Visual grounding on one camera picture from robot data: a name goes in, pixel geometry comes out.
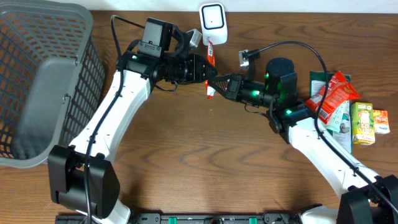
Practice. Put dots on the red snack packet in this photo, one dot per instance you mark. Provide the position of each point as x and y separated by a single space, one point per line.
339 91

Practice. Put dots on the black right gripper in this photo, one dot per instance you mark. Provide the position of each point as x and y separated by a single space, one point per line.
236 88

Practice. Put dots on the thin red stick packet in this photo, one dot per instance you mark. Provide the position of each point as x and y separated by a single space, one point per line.
210 91

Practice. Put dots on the white teal wipes packet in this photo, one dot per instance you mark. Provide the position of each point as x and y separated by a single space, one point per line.
336 118

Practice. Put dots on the green snack box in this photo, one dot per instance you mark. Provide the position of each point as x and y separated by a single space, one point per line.
362 123

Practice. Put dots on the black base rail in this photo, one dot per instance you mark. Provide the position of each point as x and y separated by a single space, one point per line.
202 219

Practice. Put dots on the small orange candy box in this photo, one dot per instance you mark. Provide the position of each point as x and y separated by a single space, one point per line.
381 123

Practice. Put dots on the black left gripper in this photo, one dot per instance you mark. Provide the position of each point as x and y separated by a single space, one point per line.
197 66

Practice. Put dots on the green white 3M packet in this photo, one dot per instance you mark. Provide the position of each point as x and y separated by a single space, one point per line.
344 138

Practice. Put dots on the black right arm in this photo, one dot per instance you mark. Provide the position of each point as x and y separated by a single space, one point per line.
365 196

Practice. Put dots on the grey plastic mesh basket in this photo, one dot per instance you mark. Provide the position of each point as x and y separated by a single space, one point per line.
52 78

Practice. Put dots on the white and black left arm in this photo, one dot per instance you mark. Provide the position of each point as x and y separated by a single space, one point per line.
81 175

